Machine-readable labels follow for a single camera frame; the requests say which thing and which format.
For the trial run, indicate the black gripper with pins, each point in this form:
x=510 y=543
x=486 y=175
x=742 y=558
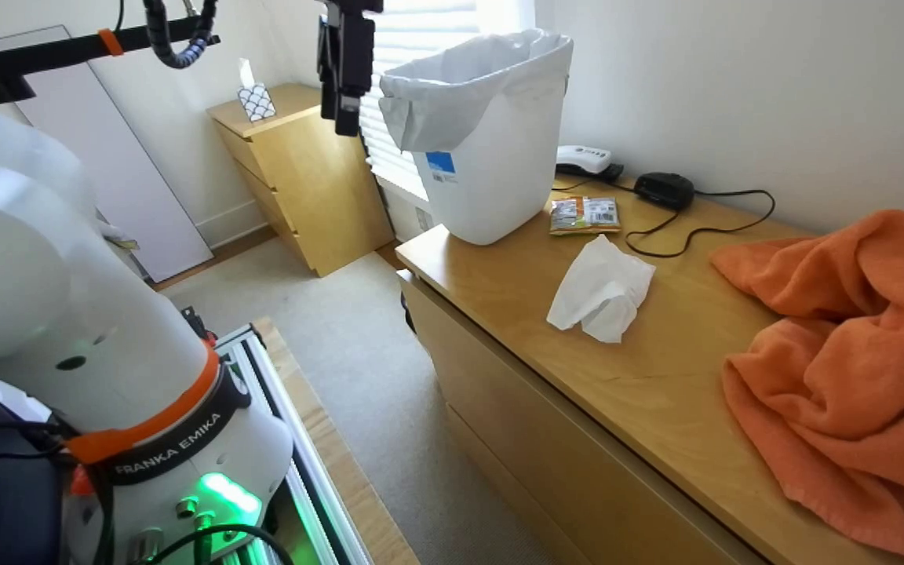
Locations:
x=358 y=49

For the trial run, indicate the white napkin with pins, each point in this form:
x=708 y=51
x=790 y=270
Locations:
x=603 y=287

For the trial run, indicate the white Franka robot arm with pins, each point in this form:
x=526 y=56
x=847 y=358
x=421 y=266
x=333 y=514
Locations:
x=55 y=261

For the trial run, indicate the long wooden counter dresser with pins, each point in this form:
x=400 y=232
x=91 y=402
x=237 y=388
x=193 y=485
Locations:
x=599 y=418

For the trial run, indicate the small wooden dresser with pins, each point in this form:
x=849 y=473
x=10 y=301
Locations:
x=312 y=177

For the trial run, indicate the patterned tissue box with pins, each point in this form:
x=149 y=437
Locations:
x=256 y=97

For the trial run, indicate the white bin liner bag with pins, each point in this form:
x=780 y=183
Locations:
x=454 y=96

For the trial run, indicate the white plastic trash bin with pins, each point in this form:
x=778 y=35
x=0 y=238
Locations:
x=489 y=177

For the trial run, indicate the white board panel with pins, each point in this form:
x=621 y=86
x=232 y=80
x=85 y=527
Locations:
x=127 y=177

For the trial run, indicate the white and black device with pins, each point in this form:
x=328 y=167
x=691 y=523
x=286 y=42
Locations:
x=586 y=158

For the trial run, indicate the green snack packet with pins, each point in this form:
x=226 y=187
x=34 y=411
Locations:
x=586 y=213

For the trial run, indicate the black power adapter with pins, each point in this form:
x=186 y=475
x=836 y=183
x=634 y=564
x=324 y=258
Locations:
x=668 y=190

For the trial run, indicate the dark blue box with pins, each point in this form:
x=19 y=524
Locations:
x=0 y=491

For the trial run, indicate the orange towel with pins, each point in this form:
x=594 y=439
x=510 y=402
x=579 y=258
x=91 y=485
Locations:
x=849 y=356

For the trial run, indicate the black mount bar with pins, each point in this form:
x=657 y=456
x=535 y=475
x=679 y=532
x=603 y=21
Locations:
x=55 y=51

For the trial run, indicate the aluminium base frame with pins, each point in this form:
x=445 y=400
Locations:
x=295 y=449

